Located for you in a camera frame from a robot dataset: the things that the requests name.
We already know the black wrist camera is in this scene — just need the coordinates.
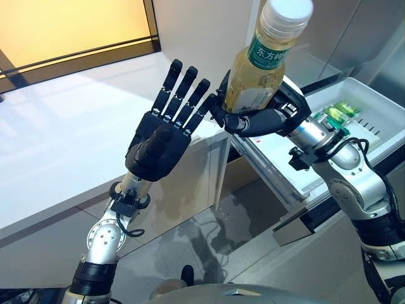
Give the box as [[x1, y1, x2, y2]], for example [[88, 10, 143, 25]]
[[288, 147, 313, 171], [110, 189, 149, 217]]

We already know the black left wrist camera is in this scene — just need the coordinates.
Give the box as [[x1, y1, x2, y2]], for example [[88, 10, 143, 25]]
[[110, 189, 149, 217]]

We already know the orange backlit window black frame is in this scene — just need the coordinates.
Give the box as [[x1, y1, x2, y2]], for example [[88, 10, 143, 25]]
[[0, 0, 159, 94]]

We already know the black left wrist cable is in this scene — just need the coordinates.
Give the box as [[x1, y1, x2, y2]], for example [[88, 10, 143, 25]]
[[115, 212, 146, 238]]

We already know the stainless steel fridge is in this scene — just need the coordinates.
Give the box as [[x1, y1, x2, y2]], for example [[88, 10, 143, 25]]
[[221, 0, 405, 222]]

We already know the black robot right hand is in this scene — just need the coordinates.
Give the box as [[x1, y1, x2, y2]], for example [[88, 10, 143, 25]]
[[209, 71, 313, 137]]

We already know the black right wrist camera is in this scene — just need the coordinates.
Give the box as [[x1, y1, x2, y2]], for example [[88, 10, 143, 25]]
[[288, 147, 313, 171]]

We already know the white tall cabinet panel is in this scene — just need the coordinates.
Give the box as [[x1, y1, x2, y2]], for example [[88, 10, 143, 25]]
[[151, 0, 263, 219]]

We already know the silver robot left leg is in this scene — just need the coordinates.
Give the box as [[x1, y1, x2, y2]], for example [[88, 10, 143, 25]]
[[154, 277, 186, 297]]

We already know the grey robot torso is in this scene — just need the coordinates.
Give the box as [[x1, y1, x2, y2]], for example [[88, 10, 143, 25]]
[[151, 278, 317, 304]]

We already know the white fridge drawer steel front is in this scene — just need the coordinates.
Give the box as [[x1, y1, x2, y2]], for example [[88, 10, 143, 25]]
[[229, 77, 405, 248]]

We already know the white counter cabinet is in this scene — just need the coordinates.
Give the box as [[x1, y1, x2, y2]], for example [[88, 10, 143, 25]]
[[0, 52, 229, 304]]

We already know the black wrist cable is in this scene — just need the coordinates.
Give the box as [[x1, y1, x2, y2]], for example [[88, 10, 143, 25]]
[[328, 139, 401, 229], [115, 212, 146, 238]]

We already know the black robot left foot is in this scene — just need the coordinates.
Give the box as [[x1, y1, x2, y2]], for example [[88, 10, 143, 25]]
[[180, 265, 194, 286]]

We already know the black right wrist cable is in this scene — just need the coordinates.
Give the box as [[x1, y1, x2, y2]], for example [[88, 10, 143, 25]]
[[328, 139, 401, 229]]

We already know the light green drink can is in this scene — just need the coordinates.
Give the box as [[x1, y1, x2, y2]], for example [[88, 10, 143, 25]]
[[322, 106, 347, 124], [337, 100, 361, 117]]

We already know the brushed steel side panel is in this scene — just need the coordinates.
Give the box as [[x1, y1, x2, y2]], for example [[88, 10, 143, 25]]
[[370, 0, 405, 108]]

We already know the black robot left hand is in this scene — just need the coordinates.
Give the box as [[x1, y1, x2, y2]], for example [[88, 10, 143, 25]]
[[125, 59, 211, 183]]

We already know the yellow tea bottle white cap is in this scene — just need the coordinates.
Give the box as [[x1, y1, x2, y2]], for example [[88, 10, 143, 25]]
[[223, 0, 315, 114]]

